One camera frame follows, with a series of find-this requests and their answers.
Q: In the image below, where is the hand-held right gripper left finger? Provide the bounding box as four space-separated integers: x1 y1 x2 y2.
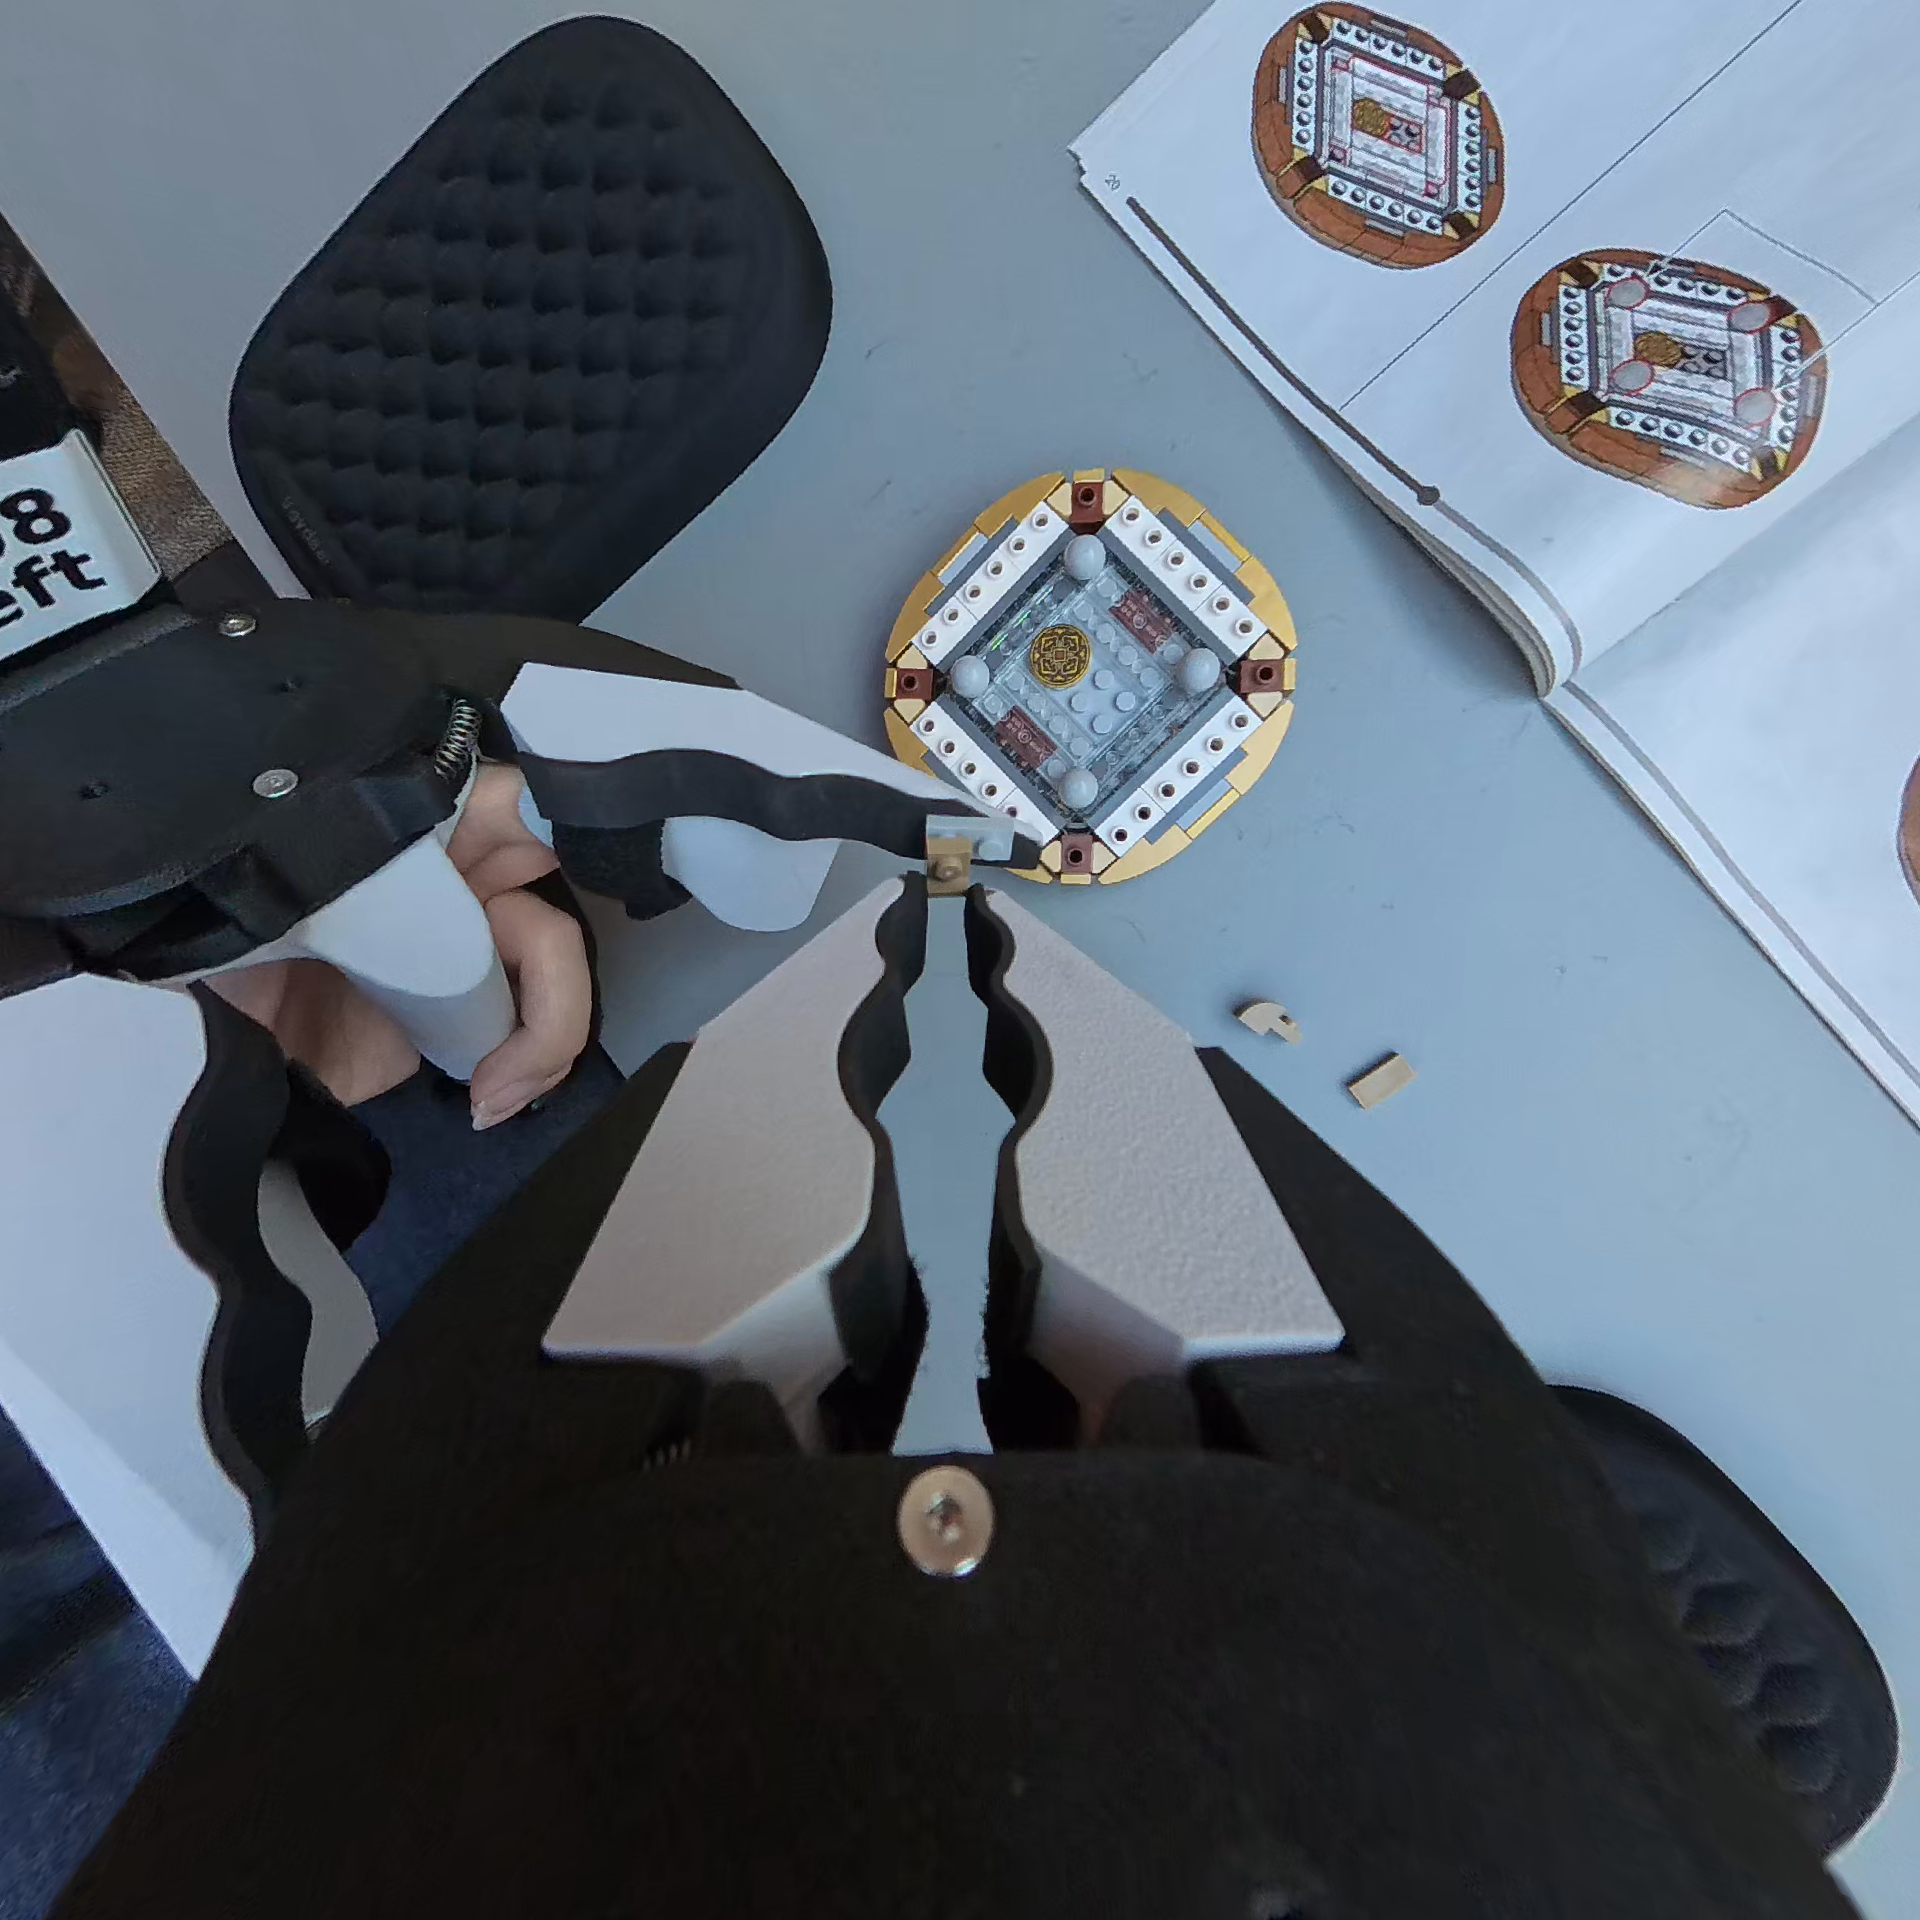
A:
539 874 936 1450

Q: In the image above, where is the person's left hand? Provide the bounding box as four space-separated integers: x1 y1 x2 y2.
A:
202 755 606 1133

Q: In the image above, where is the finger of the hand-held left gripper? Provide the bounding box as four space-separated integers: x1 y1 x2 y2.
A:
0 973 395 1674
502 665 1044 936

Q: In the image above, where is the black padded wrist rest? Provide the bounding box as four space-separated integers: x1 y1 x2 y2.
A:
227 14 836 624
1543 1380 1904 1862

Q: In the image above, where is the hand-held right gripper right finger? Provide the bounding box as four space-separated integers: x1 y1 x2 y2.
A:
960 882 1347 1450

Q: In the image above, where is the round gold white lego build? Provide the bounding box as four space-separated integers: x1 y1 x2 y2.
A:
881 468 1302 889

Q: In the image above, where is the lego instruction booklet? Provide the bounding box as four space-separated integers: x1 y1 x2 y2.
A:
1067 0 1920 1128

